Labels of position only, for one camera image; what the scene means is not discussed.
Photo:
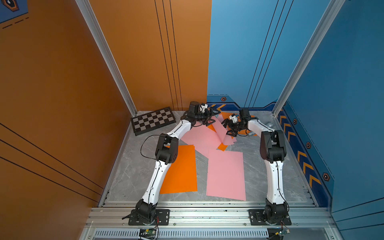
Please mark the orange paper front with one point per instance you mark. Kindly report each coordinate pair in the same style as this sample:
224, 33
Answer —
182, 174

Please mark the orange paper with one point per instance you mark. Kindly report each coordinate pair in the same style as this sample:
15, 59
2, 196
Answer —
224, 115
182, 174

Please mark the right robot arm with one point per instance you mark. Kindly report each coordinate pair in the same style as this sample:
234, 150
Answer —
273, 151

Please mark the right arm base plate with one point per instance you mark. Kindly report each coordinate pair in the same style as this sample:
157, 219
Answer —
260, 217

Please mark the black white chessboard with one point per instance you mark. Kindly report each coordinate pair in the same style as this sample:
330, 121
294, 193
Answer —
153, 120

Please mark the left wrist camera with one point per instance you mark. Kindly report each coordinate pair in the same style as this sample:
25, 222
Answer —
203, 108

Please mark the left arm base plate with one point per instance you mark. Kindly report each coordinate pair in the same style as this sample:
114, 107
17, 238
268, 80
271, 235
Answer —
160, 217

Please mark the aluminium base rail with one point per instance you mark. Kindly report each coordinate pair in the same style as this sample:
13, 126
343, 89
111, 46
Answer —
209, 215

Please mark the pink paper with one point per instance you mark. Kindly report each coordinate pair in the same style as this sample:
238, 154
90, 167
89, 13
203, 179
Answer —
203, 138
222, 132
226, 178

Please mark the orange paper back right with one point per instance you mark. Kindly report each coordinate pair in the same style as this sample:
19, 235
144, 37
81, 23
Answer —
224, 115

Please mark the green circuit board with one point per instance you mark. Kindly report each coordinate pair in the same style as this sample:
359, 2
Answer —
148, 234

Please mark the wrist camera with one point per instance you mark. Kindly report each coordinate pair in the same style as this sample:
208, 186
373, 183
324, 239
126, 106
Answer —
234, 118
203, 108

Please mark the pink paper top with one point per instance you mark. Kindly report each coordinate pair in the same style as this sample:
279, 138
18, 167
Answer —
226, 178

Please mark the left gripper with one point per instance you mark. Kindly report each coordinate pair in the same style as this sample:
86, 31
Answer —
207, 116

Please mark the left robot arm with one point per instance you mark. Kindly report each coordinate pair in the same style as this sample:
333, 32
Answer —
166, 154

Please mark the right small circuit board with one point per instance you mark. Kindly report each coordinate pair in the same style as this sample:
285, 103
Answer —
275, 234

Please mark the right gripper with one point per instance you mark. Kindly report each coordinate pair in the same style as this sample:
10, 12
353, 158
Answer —
233, 133

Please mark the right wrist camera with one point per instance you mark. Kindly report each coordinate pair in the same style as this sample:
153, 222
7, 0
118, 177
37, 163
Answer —
234, 118

